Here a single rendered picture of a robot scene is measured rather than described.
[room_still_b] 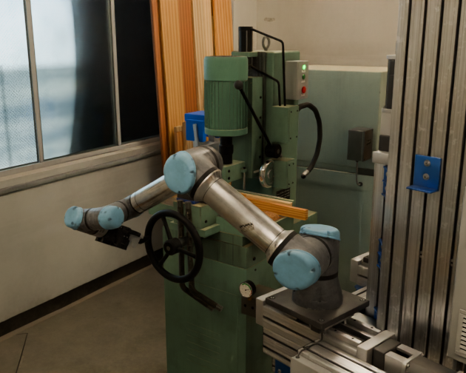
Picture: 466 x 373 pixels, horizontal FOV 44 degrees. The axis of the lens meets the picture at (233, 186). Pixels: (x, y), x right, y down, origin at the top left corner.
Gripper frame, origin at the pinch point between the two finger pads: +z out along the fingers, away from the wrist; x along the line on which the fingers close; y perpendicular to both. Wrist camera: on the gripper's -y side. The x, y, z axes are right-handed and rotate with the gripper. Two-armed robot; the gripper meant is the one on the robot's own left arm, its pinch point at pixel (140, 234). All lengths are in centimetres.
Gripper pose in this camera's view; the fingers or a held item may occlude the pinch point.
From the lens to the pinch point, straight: 221.4
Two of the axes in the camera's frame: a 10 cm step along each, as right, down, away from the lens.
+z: 5.1, 3.0, 8.0
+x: 8.1, 1.5, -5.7
